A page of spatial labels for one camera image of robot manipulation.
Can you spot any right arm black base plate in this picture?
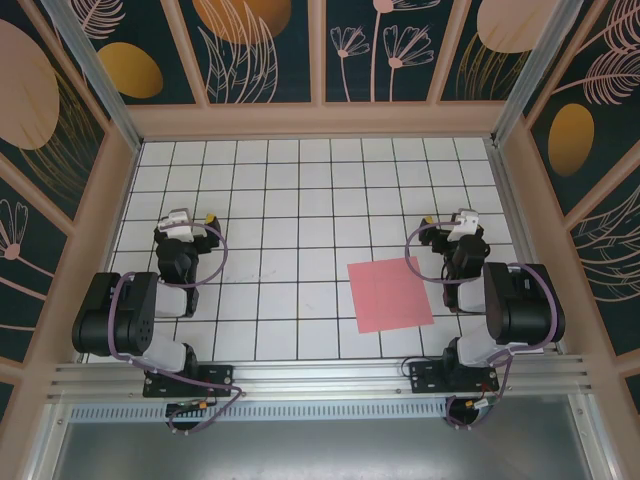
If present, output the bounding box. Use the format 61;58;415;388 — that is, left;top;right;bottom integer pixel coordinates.
408;360;501;394

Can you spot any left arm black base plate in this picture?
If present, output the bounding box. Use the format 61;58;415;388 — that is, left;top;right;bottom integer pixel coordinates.
143;363;236;399

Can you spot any slotted grey cable tray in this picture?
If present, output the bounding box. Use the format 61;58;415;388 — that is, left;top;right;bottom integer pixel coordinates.
69;403;454;421

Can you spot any long aluminium mounting rail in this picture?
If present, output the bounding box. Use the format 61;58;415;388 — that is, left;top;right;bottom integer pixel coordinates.
47;354;596;401

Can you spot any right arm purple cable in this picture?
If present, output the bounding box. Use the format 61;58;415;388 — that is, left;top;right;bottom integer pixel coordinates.
404;221;566;431

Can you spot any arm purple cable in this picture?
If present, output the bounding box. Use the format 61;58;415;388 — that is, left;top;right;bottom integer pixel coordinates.
107;222;246;437
404;221;566;431

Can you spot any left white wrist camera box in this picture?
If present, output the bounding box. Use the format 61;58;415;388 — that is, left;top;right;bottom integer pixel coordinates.
158;210;195;239

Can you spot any grey metal sheet panel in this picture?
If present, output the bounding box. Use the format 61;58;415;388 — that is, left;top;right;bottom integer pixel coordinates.
49;419;601;480

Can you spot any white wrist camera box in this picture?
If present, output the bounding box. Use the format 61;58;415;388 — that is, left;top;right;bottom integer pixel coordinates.
158;210;195;239
451;209;480;232

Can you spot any aluminium frame post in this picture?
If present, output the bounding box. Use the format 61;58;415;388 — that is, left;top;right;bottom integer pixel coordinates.
39;0;144;151
492;0;586;146

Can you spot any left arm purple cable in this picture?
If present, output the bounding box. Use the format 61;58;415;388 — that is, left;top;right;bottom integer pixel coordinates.
107;222;246;437

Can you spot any pink square paper sheet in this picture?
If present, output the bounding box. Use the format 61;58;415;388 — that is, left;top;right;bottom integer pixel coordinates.
346;255;434;335

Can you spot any aluminium side rail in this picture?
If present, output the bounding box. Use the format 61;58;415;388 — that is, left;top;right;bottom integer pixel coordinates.
487;139;569;354

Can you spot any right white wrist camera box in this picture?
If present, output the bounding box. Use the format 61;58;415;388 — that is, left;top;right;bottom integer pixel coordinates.
451;209;480;232

